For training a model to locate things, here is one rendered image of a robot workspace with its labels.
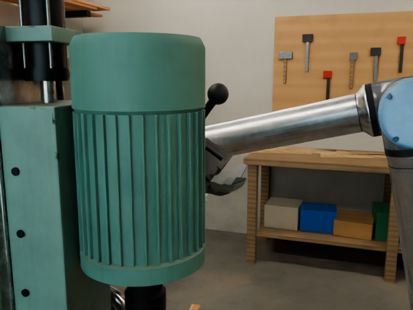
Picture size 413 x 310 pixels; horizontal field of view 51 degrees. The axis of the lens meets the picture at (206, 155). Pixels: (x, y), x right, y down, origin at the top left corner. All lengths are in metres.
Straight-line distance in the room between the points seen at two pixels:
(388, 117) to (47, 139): 0.55
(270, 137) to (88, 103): 0.56
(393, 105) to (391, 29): 2.97
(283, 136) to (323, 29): 2.82
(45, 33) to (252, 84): 3.33
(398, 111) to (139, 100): 0.47
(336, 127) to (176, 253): 0.53
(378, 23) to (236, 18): 1.15
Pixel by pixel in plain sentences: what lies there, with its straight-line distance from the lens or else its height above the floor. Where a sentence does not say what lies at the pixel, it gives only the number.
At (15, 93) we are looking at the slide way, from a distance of 0.64.
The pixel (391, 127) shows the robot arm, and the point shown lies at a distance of 0.80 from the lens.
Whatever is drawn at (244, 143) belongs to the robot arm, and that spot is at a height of 1.30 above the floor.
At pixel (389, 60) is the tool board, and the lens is 3.75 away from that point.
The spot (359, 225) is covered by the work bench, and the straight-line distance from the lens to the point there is 3.46.
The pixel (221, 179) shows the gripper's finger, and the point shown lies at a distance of 0.75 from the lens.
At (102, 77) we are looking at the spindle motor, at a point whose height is 1.45.
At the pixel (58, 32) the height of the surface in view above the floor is 1.51.
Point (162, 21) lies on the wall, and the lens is 4.15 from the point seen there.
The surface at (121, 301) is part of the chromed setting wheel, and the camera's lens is 0.83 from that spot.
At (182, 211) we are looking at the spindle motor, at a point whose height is 1.29.
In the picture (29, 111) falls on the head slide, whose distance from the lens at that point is 0.58.
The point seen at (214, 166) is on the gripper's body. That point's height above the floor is 1.29.
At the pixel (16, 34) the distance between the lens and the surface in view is 0.62.
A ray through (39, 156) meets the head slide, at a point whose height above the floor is 1.36.
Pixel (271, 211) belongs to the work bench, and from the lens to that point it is 3.52.
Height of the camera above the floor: 1.46
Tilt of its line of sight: 10 degrees down
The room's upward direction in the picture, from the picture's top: straight up
